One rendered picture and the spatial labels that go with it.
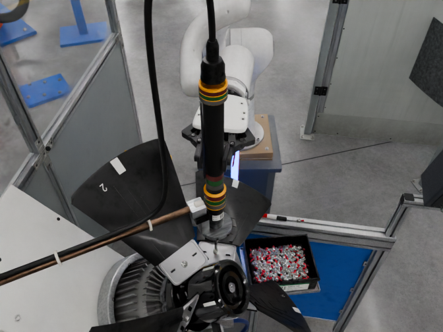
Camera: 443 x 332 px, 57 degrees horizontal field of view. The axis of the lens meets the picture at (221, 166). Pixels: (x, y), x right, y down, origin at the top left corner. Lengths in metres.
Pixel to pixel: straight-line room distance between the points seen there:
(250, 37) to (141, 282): 0.79
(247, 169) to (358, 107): 1.56
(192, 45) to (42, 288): 0.59
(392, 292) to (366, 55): 1.37
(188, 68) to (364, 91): 2.06
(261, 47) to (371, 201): 1.65
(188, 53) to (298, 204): 1.83
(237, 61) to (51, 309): 0.64
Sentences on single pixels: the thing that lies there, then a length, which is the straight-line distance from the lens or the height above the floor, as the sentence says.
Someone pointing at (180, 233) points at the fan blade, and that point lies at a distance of 0.85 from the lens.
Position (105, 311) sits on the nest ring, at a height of 1.15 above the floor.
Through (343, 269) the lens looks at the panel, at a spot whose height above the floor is 0.60.
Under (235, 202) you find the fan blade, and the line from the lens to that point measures 1.07.
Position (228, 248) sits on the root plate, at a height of 1.18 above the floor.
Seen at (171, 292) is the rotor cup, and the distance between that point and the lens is 0.90.
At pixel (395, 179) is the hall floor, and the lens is 2.91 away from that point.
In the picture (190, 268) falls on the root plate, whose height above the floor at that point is 1.24.
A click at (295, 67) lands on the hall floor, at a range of 3.74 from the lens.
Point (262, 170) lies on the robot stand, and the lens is 1.49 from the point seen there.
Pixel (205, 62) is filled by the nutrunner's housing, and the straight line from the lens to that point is 0.58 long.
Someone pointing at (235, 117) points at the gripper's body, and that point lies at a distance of 0.75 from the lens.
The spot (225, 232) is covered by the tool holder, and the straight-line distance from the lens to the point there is 0.85.
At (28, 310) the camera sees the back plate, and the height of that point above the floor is 1.24.
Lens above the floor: 2.01
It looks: 47 degrees down
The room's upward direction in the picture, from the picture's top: straight up
